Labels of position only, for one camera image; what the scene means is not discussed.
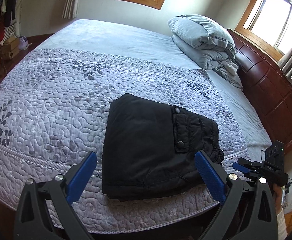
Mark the person's right forearm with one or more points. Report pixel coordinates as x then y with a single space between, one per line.
282 225

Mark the person's right hand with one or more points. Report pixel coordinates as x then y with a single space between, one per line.
277 195

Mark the black hanging garment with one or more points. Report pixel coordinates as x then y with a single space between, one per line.
10 2

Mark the grey quilted bedspread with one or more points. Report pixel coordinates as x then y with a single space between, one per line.
48 120

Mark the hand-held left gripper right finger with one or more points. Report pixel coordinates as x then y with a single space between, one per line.
210 177

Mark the folded grey duvet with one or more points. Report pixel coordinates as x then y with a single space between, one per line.
200 37

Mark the white fleecy cloth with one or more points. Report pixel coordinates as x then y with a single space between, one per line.
230 68

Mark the pale purple plastic item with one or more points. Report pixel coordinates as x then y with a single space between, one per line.
23 42

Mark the bed with pale blue sheet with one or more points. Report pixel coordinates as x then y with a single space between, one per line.
126 37

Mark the black quilted pants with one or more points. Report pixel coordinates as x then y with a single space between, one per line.
146 150

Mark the cardboard box with round hole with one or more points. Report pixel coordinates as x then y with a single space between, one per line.
10 52

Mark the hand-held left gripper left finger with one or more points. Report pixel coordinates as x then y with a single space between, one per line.
82 177

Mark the dark wooden headboard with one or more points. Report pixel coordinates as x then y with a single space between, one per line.
268 92

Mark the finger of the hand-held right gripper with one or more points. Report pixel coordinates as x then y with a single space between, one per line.
247 162
238 167

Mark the small cardboard box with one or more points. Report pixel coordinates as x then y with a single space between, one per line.
11 40

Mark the narrow wooden framed window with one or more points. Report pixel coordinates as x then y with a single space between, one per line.
268 12

